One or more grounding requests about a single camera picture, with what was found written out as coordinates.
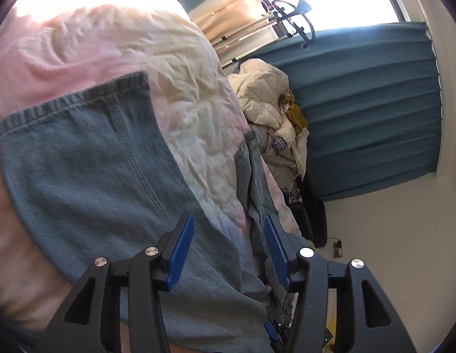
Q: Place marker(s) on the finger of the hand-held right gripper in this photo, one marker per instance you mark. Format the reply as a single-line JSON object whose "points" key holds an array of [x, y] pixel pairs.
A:
{"points": [[271, 332]]}

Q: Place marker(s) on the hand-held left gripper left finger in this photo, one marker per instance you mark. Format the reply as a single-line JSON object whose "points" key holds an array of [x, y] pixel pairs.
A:
{"points": [[180, 252]]}

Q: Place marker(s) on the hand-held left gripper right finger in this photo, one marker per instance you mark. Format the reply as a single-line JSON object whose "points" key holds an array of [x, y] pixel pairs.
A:
{"points": [[276, 252]]}

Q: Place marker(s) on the blue denim jeans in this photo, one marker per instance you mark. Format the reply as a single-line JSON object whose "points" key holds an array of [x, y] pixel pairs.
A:
{"points": [[91, 176]]}

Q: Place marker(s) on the black bag on floor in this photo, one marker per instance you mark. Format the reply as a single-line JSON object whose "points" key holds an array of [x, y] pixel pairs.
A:
{"points": [[312, 220]]}

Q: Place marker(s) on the purple patterned cloth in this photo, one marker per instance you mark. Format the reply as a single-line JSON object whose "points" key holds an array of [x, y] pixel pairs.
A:
{"points": [[279, 143]]}

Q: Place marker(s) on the yellow cloth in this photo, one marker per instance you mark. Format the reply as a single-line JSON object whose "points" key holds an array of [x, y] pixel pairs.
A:
{"points": [[297, 113]]}

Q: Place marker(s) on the cream crumpled duvet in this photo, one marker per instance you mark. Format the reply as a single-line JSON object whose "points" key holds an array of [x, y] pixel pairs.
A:
{"points": [[264, 92]]}

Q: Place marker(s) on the teal curtain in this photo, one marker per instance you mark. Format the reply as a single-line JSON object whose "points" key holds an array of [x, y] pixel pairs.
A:
{"points": [[364, 110]]}

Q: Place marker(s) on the pink and white bed sheet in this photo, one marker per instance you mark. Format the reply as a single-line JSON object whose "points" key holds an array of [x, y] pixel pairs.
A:
{"points": [[139, 40]]}

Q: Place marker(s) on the beige cabinet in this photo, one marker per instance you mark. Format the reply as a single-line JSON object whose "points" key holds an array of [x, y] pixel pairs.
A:
{"points": [[237, 18]]}

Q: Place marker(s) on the wall socket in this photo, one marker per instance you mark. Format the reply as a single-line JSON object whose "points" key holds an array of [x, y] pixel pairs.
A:
{"points": [[338, 248]]}

